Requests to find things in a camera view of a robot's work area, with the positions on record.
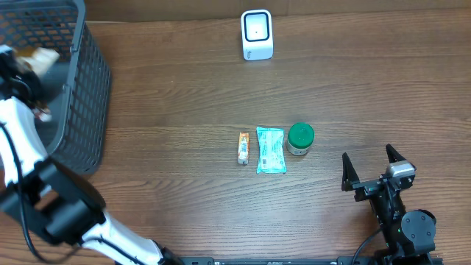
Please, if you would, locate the red snack bar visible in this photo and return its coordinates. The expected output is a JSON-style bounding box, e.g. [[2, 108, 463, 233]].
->
[[32, 105, 52, 122]]

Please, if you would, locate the white snack wrapper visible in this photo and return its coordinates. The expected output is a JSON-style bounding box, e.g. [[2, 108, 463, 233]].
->
[[15, 47, 60, 77]]

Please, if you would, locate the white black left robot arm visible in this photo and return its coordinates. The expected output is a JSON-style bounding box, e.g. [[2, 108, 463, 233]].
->
[[1, 45, 182, 264]]

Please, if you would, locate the teal tissue packet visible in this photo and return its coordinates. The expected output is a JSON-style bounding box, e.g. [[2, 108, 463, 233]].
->
[[256, 127, 287, 174]]

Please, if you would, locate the grey plastic mesh basket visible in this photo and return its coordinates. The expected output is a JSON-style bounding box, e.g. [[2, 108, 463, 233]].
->
[[1, 1, 112, 175]]

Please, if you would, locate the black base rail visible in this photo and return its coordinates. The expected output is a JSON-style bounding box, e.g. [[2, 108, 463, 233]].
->
[[176, 255, 445, 265]]

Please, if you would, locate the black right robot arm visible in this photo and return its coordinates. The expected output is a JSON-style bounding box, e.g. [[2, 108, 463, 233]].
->
[[341, 144, 443, 265]]

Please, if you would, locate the white barcode scanner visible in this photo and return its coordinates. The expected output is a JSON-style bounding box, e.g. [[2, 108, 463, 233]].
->
[[241, 9, 274, 61]]

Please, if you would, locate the green lid jar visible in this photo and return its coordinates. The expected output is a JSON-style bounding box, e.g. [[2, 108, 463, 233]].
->
[[286, 122, 315, 156]]

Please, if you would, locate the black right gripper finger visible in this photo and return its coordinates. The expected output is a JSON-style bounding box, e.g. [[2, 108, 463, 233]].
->
[[341, 152, 360, 191], [386, 144, 406, 163]]

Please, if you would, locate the orange white snack packet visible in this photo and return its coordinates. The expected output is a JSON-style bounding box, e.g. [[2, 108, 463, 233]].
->
[[237, 132, 249, 166]]

